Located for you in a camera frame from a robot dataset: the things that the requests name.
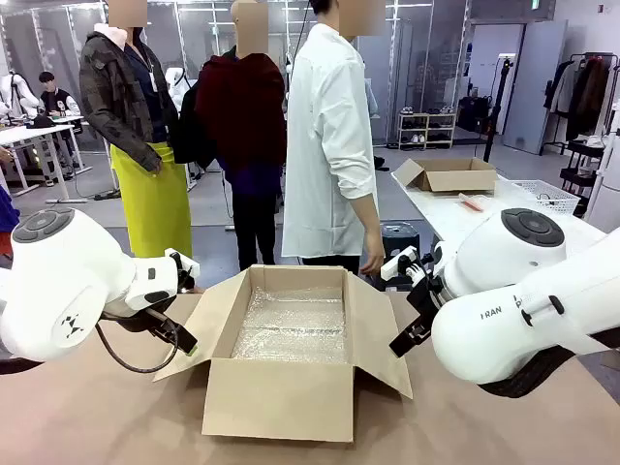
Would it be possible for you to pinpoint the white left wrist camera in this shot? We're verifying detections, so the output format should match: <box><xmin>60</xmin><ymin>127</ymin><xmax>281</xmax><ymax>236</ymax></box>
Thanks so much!
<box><xmin>164</xmin><ymin>248</ymin><xmax>201</xmax><ymax>294</ymax></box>

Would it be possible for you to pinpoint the small open cardboard box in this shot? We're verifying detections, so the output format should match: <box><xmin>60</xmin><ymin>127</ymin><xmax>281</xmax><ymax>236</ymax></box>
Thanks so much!
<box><xmin>394</xmin><ymin>157</ymin><xmax>499</xmax><ymax>194</ymax></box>

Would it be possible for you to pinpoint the person's right hand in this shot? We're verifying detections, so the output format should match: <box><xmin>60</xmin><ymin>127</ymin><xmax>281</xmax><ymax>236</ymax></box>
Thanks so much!
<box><xmin>360</xmin><ymin>231</ymin><xmax>388</xmax><ymax>276</ymax></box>

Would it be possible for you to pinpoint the person in white shirt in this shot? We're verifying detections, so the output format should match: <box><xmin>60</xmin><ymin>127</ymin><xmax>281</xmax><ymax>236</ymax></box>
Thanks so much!
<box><xmin>281</xmin><ymin>0</ymin><xmax>388</xmax><ymax>292</ymax></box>

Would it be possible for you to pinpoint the seated person in varsity jacket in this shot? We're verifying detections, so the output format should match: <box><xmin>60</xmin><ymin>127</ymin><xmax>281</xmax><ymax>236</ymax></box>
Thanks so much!
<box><xmin>37</xmin><ymin>71</ymin><xmax>81</xmax><ymax>118</ymax></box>

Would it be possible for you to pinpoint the clear bubble wrap sheet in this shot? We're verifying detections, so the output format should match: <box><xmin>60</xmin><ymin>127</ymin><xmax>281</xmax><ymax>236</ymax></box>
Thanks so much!
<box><xmin>231</xmin><ymin>285</ymin><xmax>351</xmax><ymax>364</ymax></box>

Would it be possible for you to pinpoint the mannequin with yellow skirt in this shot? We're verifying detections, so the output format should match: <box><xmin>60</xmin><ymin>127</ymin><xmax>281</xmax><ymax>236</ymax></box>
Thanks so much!
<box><xmin>78</xmin><ymin>0</ymin><xmax>195</xmax><ymax>261</ymax></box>

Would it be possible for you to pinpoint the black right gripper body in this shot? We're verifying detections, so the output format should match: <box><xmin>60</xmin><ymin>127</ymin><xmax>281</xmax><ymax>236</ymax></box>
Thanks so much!
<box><xmin>405</xmin><ymin>254</ymin><xmax>450</xmax><ymax>331</ymax></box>

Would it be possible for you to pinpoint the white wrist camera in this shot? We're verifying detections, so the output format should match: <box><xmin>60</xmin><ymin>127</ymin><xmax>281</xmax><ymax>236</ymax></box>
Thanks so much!
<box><xmin>380</xmin><ymin>245</ymin><xmax>419</xmax><ymax>282</ymax></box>
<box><xmin>164</xmin><ymin>248</ymin><xmax>201</xmax><ymax>294</ymax></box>

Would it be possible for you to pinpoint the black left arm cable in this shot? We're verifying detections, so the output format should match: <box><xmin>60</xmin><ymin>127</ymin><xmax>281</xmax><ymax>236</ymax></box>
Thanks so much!
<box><xmin>95</xmin><ymin>323</ymin><xmax>179</xmax><ymax>374</ymax></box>

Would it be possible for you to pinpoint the wooden shoe rack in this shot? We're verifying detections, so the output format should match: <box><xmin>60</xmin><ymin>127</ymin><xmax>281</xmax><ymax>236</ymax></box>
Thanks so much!
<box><xmin>397</xmin><ymin>110</ymin><xmax>457</xmax><ymax>150</ymax></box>

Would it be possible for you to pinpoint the white plastic basket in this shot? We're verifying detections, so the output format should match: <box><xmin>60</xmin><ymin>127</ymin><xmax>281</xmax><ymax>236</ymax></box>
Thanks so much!
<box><xmin>511</xmin><ymin>179</ymin><xmax>581</xmax><ymax>217</ymax></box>

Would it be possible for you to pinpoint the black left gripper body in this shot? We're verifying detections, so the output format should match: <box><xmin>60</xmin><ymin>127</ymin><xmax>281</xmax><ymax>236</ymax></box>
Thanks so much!
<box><xmin>99</xmin><ymin>294</ymin><xmax>183</xmax><ymax>343</ymax></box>

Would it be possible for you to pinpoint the person's right forearm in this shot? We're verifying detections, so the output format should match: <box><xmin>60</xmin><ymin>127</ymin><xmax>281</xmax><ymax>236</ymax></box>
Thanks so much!
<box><xmin>346</xmin><ymin>186</ymin><xmax>384</xmax><ymax>241</ymax></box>

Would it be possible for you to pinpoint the black utility cart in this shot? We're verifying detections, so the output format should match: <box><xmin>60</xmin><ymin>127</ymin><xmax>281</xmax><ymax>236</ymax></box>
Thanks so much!
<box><xmin>559</xmin><ymin>138</ymin><xmax>606</xmax><ymax>205</ymax></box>

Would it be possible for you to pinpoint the large open cardboard box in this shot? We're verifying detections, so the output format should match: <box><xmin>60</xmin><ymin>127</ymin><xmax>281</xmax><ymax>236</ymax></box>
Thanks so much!
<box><xmin>152</xmin><ymin>263</ymin><xmax>415</xmax><ymax>444</ymax></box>

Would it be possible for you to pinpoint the black bags pile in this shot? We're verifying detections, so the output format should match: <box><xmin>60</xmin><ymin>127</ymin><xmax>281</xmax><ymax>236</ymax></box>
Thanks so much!
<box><xmin>456</xmin><ymin>95</ymin><xmax>495</xmax><ymax>135</ymax></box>

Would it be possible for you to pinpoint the white cabinet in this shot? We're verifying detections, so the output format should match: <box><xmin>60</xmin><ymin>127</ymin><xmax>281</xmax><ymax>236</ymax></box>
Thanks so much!
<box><xmin>586</xmin><ymin>113</ymin><xmax>620</xmax><ymax>234</ymax></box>

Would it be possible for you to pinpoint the grey door panel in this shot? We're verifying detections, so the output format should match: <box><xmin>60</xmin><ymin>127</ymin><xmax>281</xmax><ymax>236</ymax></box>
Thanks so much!
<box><xmin>502</xmin><ymin>19</ymin><xmax>569</xmax><ymax>156</ymax></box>

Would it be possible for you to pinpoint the mannequin with dark red shawl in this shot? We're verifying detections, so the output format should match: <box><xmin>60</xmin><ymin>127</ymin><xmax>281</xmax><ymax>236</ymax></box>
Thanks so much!
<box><xmin>173</xmin><ymin>0</ymin><xmax>288</xmax><ymax>272</ymax></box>

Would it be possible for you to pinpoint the black tripod stand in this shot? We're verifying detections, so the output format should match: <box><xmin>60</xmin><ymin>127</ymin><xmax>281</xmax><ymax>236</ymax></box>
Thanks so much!
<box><xmin>482</xmin><ymin>56</ymin><xmax>515</xmax><ymax>164</ymax></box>

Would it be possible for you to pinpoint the white desk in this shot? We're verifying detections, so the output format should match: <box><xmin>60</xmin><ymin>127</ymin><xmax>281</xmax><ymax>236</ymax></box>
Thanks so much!
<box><xmin>0</xmin><ymin>114</ymin><xmax>92</xmax><ymax>204</ymax></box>

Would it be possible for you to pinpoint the clothes rack with coats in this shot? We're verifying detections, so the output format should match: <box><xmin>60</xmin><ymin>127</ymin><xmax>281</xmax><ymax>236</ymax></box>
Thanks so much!
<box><xmin>542</xmin><ymin>51</ymin><xmax>620</xmax><ymax>157</ymax></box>

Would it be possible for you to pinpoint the white side table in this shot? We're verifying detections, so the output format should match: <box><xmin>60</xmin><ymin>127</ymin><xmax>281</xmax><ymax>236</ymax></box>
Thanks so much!
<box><xmin>390</xmin><ymin>169</ymin><xmax>607</xmax><ymax>265</ymax></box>

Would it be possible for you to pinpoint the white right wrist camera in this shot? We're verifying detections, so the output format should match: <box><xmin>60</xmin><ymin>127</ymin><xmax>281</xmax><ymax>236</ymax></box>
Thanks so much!
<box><xmin>380</xmin><ymin>245</ymin><xmax>419</xmax><ymax>282</ymax></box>

